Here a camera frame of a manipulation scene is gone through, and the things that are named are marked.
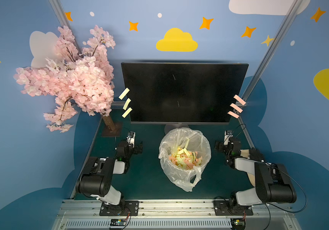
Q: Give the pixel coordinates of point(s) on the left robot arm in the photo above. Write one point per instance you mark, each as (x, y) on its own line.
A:
(95, 180)

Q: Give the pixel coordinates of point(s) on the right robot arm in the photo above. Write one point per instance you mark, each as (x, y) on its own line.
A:
(271, 182)

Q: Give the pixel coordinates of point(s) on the left aluminium frame post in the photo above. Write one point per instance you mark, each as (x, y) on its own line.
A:
(63, 20)

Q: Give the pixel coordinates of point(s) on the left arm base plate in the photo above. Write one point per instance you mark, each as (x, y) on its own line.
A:
(123, 209)

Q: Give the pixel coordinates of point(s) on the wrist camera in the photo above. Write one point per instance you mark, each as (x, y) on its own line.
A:
(131, 138)
(227, 135)

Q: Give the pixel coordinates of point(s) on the yellow sticky note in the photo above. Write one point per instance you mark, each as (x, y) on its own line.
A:
(127, 112)
(126, 104)
(124, 93)

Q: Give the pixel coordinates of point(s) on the round silver monitor stand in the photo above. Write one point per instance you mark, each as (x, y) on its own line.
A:
(169, 127)

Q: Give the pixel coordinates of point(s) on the black work glove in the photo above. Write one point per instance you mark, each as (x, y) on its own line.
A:
(256, 155)

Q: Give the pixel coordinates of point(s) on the right aluminium frame post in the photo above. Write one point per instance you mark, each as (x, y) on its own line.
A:
(280, 34)

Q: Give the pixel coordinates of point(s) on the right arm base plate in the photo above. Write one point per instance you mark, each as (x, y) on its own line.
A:
(223, 208)

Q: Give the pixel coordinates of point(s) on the black computer monitor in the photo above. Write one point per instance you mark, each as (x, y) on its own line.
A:
(189, 93)

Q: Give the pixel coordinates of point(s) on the pile of discarded sticky notes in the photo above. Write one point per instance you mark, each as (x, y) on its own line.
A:
(184, 158)

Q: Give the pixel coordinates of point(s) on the left circuit board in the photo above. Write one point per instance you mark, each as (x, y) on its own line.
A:
(118, 223)

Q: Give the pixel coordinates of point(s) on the aluminium front rail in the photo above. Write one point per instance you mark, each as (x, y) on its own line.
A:
(170, 214)

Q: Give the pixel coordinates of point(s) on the pink cherry blossom tree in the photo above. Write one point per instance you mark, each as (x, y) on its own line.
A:
(83, 79)

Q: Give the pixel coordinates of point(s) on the beige work glove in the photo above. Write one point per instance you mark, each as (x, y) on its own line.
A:
(248, 166)

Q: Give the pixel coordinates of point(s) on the aluminium frame post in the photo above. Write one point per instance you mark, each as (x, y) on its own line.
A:
(63, 20)
(280, 34)

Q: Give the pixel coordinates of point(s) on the trash bin with plastic bag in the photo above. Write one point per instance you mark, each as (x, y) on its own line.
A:
(184, 179)

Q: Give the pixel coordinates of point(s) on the circuit board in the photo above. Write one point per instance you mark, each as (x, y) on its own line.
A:
(238, 224)
(118, 223)

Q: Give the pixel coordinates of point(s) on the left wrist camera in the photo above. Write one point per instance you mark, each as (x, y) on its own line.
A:
(131, 138)

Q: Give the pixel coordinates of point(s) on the pink sticky note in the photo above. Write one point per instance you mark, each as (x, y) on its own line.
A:
(233, 114)
(236, 108)
(239, 99)

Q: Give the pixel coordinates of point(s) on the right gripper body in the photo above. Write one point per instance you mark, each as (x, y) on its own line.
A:
(222, 146)

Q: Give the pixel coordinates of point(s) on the right circuit board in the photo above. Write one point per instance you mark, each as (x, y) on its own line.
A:
(238, 224)

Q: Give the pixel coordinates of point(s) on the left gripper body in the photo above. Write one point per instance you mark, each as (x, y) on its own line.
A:
(135, 148)

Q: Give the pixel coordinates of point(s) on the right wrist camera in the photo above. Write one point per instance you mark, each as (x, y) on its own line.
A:
(227, 135)

